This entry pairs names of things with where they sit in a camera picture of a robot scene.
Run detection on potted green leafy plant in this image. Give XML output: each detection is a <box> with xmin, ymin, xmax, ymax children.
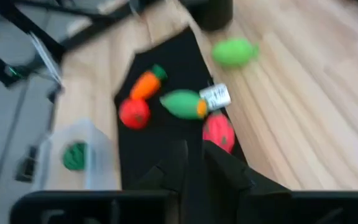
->
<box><xmin>194</xmin><ymin>0</ymin><xmax>234</xmax><ymax>32</ymax></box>

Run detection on black cloth mat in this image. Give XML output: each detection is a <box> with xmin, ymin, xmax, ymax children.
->
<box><xmin>113</xmin><ymin>26</ymin><xmax>248</xmax><ymax>190</ymax></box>

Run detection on orange carrot toy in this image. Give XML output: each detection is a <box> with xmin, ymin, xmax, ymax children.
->
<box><xmin>129</xmin><ymin>64</ymin><xmax>168</xmax><ymax>101</ymax></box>

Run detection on green vegetable toy orange end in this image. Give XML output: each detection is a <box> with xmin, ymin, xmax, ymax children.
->
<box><xmin>159</xmin><ymin>89</ymin><xmax>209</xmax><ymax>121</ymax></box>

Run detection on green striped watermelon toy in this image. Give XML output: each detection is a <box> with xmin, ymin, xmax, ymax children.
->
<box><xmin>62</xmin><ymin>141</ymin><xmax>88</xmax><ymax>171</ymax></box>

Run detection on light green lime toy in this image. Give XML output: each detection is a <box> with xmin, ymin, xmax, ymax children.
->
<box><xmin>211</xmin><ymin>37</ymin><xmax>260</xmax><ymax>68</ymax></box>

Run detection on red tomato toy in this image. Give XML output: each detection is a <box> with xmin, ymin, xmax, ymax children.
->
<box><xmin>118</xmin><ymin>97</ymin><xmax>152</xmax><ymax>130</ymax></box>

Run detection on black metal table frame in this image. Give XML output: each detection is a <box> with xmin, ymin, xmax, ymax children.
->
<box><xmin>0</xmin><ymin>0</ymin><xmax>155</xmax><ymax>91</ymax></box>

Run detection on pink-red strawberry toy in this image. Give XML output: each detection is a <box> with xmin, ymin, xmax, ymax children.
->
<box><xmin>202</xmin><ymin>112</ymin><xmax>236</xmax><ymax>154</ymax></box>

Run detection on clear plastic tupperware container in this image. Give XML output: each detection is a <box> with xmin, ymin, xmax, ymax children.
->
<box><xmin>32</xmin><ymin>118</ymin><xmax>119</xmax><ymax>191</ymax></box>

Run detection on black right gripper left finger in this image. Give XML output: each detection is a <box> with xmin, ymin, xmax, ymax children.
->
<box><xmin>127</xmin><ymin>139</ymin><xmax>189</xmax><ymax>191</ymax></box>

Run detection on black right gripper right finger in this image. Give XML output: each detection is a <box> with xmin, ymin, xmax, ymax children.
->
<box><xmin>202</xmin><ymin>139</ymin><xmax>291</xmax><ymax>192</ymax></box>

